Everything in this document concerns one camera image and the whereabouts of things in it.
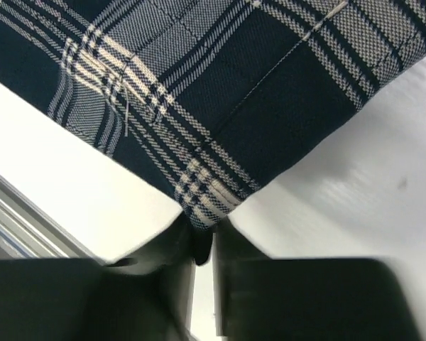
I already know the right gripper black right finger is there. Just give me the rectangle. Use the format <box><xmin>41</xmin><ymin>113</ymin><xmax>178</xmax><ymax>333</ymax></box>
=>
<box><xmin>213</xmin><ymin>220</ymin><xmax>422</xmax><ymax>341</ymax></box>

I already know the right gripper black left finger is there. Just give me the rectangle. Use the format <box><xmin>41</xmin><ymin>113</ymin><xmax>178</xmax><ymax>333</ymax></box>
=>
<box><xmin>0</xmin><ymin>217</ymin><xmax>192</xmax><ymax>340</ymax></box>

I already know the navy plaid pleated skirt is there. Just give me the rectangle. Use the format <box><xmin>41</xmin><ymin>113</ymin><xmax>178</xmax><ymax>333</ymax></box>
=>
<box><xmin>0</xmin><ymin>1</ymin><xmax>426</xmax><ymax>265</ymax></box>

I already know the aluminium table frame rail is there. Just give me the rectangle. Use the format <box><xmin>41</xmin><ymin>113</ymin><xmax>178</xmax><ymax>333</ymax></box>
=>
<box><xmin>0</xmin><ymin>175</ymin><xmax>106</xmax><ymax>265</ymax></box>

